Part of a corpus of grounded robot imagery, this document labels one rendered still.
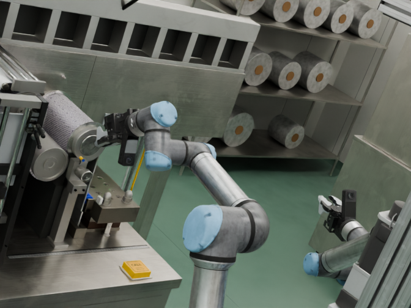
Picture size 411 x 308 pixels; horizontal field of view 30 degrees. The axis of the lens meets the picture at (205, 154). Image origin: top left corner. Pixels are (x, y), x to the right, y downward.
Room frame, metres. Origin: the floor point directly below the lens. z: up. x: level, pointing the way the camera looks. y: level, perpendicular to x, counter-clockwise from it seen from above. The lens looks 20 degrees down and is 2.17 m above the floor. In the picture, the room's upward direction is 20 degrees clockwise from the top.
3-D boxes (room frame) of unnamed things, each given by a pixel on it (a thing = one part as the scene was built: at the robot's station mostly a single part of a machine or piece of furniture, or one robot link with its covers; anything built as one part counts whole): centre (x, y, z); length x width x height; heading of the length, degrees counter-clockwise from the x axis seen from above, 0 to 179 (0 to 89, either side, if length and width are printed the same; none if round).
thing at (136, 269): (2.23, 0.08, 0.91); 0.07 x 0.07 x 0.02; 45
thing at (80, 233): (2.41, 0.41, 0.92); 0.28 x 0.04 x 0.04; 45
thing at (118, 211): (2.52, 0.35, 1.00); 0.40 x 0.16 x 0.06; 45
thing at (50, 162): (2.28, 0.53, 1.17); 0.26 x 0.12 x 0.12; 45
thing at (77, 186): (2.23, 0.36, 1.05); 0.06 x 0.05 x 0.31; 45
